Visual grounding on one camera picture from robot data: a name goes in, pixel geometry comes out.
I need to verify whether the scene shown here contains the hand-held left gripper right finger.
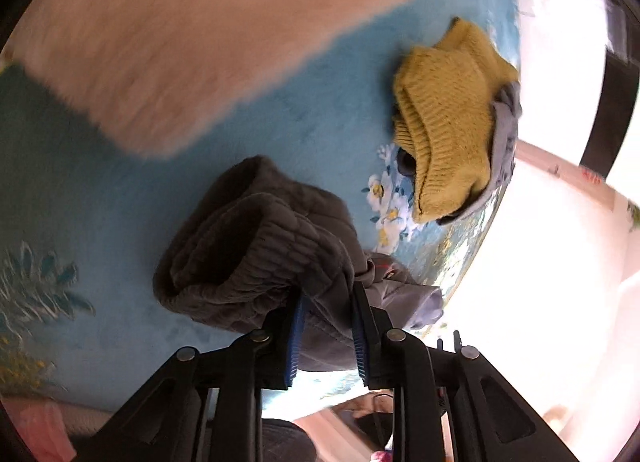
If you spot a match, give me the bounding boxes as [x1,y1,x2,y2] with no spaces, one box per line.
[352,282,581,462]

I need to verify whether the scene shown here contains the grey folded garment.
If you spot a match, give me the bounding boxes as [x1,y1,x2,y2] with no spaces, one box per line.
[397,81,523,227]

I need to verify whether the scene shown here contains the grey corduroy pants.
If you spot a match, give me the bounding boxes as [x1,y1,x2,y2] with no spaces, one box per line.
[152,155,445,373]

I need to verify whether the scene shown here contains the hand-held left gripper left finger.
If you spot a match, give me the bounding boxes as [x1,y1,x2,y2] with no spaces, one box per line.
[71,291,308,462]

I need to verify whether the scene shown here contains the yellow knitted sweater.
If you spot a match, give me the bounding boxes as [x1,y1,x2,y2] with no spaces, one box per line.
[391,17,521,224]

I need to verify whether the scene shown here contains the blue floral bed sheet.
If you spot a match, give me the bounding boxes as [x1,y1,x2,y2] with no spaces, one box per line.
[0,0,522,410]

